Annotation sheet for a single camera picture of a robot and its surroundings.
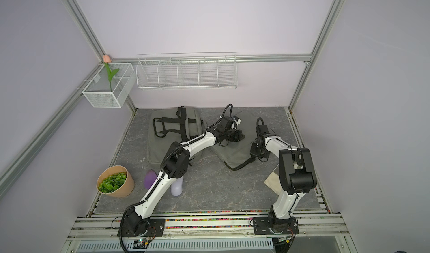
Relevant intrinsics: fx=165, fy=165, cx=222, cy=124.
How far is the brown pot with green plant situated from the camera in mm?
750

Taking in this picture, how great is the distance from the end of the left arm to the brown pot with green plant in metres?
0.48

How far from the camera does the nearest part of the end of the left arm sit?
83 cm
